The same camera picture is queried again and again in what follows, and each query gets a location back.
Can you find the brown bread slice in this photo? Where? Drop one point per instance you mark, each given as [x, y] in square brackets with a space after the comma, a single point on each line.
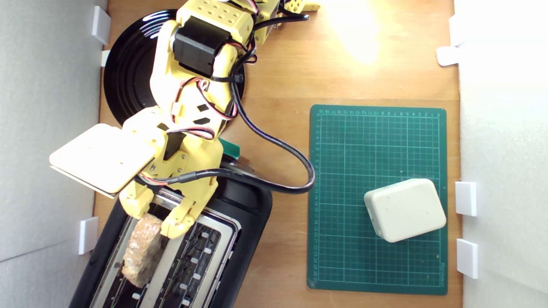
[141, 252]

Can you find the green toaster lever knob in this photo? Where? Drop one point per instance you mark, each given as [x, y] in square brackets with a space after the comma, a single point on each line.
[231, 149]

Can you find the black two-slot toaster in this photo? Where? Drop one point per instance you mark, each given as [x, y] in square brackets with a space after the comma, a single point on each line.
[248, 222]

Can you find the black plate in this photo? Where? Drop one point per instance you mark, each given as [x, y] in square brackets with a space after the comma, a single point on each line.
[128, 72]

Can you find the green cutting mat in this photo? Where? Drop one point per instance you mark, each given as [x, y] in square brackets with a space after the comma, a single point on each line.
[342, 214]

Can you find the white block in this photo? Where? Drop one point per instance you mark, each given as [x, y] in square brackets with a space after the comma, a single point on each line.
[404, 209]

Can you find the yellow wrist camera box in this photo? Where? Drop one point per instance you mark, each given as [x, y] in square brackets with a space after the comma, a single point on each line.
[102, 158]

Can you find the small white wall clip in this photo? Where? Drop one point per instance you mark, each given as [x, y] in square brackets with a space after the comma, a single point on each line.
[447, 55]
[454, 30]
[105, 57]
[467, 258]
[88, 235]
[466, 198]
[101, 25]

